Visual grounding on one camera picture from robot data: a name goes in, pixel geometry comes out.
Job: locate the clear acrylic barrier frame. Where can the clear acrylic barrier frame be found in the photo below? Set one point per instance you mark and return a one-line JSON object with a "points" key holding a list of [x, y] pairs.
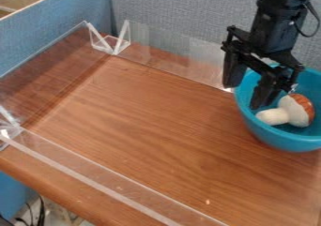
{"points": [[129, 145]]}

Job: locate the white brown toy mushroom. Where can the white brown toy mushroom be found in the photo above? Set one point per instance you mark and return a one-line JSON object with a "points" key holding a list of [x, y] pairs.
{"points": [[295, 110]]}

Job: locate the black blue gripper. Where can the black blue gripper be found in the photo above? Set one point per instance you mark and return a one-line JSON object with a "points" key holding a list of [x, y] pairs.
{"points": [[264, 48]]}

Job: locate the blue plastic bowl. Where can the blue plastic bowl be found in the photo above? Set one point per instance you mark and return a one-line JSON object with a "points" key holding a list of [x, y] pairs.
{"points": [[284, 136]]}

